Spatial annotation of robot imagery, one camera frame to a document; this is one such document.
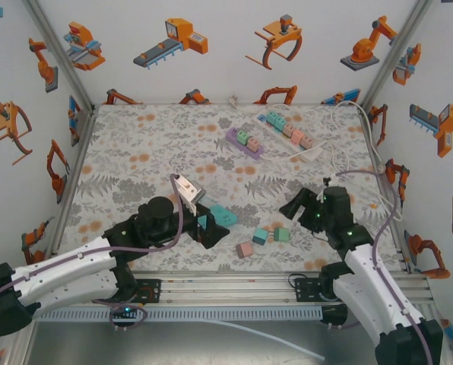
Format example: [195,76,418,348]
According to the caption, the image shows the teal triangular power strip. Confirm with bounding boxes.
[201,199,239,229]

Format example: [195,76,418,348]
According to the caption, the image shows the long white power strip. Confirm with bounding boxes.
[253,109,325,163]

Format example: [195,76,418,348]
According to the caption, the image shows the purple power strip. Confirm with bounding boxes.
[225,127,266,160]

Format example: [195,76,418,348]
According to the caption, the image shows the wide aluminium mounting beam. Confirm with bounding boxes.
[19,271,435,307]

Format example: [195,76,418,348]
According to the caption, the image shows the floral patterned table mat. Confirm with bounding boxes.
[46,103,413,273]

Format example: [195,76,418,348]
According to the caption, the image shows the black controller board green LED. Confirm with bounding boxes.
[108,303,140,319]

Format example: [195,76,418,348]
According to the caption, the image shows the black round controller box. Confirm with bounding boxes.
[319,306,349,330]

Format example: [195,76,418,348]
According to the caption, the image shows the grey metal sheet panel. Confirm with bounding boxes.
[23,321,387,365]

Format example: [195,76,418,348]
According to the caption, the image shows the thin white plastic tube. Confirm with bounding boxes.
[207,319,326,361]

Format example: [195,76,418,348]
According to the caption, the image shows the white cord with inline switch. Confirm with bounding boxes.
[357,102,404,224]

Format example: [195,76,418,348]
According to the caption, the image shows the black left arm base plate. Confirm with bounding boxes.
[92,278,163,304]

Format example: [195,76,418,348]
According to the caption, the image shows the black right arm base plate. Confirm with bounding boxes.
[294,277,364,304]

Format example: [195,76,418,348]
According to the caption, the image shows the aluminium side rail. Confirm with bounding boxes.
[361,106,416,273]
[43,106,98,273]

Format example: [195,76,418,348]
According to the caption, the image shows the white slotted cable duct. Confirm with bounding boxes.
[35,307,324,322]

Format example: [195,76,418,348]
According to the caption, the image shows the grey metal corner bracket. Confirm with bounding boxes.
[71,109,93,148]

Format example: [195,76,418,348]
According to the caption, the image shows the aluminium frame post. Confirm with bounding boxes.
[414,303,442,326]
[21,0,98,115]
[4,328,36,365]
[359,0,436,111]

